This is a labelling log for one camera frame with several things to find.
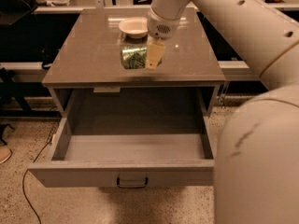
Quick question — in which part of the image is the green soda can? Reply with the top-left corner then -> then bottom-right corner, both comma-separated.
121,46 -> 147,69

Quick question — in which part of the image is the black floor cable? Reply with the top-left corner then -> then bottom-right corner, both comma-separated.
21,140 -> 53,224

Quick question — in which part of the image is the black drawer handle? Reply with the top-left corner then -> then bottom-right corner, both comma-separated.
116,177 -> 149,189

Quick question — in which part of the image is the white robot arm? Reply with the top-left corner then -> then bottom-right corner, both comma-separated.
149,0 -> 299,224

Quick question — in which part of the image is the open grey bottom drawer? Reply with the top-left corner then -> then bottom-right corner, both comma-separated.
29,88 -> 214,187

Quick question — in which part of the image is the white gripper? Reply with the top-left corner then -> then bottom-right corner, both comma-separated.
146,7 -> 181,69

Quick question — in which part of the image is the grey drawer cabinet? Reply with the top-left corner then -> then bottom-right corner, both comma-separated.
41,7 -> 227,117

